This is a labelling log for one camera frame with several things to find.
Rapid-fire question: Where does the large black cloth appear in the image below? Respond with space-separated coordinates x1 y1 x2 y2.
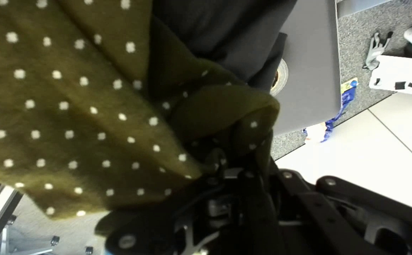
150 0 298 94

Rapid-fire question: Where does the silver metal clamp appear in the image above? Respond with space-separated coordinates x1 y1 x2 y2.
361 30 395 73

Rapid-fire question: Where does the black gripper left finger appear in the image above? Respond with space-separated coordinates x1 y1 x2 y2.
93 162 245 255

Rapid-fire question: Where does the green cloth with white dots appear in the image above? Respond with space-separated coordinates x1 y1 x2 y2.
0 0 281 221

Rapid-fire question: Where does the blue tape strip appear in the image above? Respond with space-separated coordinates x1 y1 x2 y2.
303 77 361 145

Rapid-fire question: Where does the grey flat panel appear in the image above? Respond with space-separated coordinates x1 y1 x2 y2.
267 0 344 138

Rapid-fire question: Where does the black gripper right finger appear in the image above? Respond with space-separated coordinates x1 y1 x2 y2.
255 159 412 255

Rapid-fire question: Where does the white plate with black slots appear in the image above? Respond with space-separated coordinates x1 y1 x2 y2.
368 54 412 100

